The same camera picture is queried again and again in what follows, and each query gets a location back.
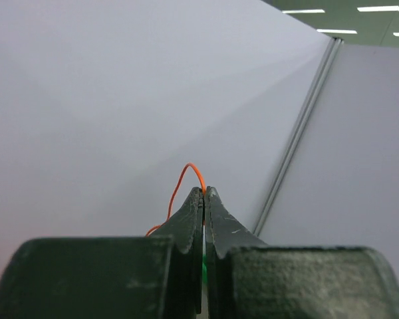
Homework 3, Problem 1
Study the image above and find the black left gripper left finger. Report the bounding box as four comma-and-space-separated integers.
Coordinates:
0, 187, 203, 318

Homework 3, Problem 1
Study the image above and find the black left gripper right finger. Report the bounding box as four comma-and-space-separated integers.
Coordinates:
204, 187, 399, 318

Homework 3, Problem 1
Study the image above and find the orange cable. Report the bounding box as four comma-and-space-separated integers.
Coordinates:
145, 162, 207, 237

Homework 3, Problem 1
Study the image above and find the green plastic tray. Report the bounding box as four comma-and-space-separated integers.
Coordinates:
201, 254, 208, 285

